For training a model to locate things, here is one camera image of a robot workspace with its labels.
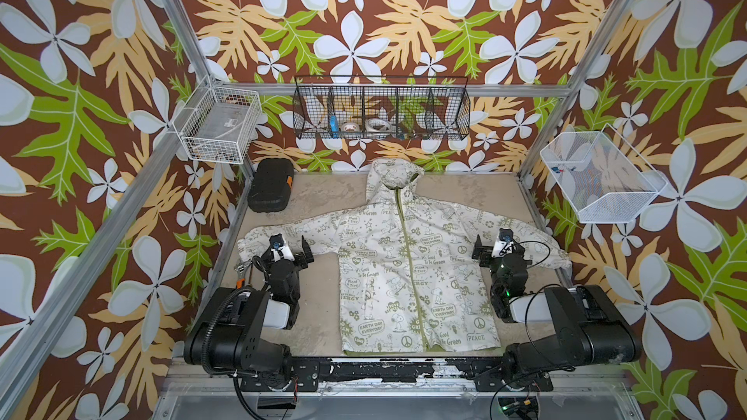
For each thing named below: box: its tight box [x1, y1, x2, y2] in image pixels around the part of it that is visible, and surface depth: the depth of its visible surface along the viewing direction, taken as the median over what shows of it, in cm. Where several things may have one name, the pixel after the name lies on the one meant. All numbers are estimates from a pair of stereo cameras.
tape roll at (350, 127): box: [340, 122, 360, 133], surface depth 98 cm
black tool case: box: [247, 157, 294, 213], surface depth 110 cm
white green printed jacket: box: [236, 157, 572, 355], surface depth 94 cm
